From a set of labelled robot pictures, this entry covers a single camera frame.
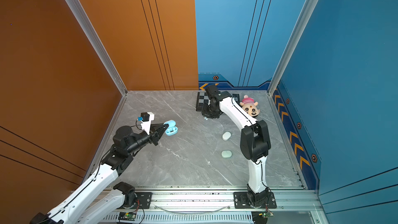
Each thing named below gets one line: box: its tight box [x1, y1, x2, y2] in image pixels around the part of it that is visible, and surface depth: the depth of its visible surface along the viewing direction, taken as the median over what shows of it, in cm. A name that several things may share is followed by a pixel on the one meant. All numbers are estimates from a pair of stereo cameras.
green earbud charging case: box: [221, 150, 233, 159], surface depth 89 cm
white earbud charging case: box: [221, 131, 232, 142], surface depth 96 cm
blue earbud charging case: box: [163, 119, 179, 136], surface depth 72 cm
